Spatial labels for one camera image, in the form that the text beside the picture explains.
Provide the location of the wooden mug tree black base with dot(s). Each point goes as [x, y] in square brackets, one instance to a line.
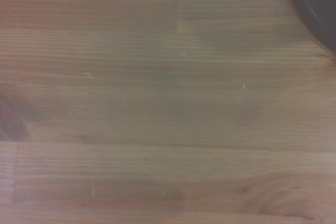
[320, 3]

